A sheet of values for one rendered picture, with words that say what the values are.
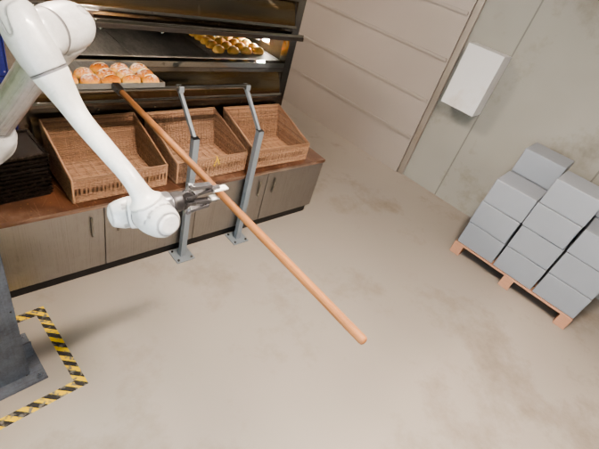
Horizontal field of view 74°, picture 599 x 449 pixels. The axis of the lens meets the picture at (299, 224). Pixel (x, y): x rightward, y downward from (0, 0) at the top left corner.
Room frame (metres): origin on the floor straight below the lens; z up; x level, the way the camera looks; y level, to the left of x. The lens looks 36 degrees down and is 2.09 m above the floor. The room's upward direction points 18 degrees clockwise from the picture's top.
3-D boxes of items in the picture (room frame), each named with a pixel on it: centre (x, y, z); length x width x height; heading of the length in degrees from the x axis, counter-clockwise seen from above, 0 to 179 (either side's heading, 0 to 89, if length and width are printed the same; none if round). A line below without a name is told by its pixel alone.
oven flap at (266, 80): (2.60, 1.08, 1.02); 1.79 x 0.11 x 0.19; 142
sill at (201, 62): (2.61, 1.10, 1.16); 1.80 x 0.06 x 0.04; 142
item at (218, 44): (3.33, 1.07, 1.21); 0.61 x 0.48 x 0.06; 52
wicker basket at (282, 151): (2.93, 0.48, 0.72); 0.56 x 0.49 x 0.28; 141
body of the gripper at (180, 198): (1.15, 0.43, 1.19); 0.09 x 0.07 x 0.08; 142
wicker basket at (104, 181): (1.97, 1.23, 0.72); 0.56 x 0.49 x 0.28; 143
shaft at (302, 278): (1.32, 0.38, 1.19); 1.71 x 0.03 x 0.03; 52
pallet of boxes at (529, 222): (3.27, -2.13, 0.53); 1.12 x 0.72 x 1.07; 56
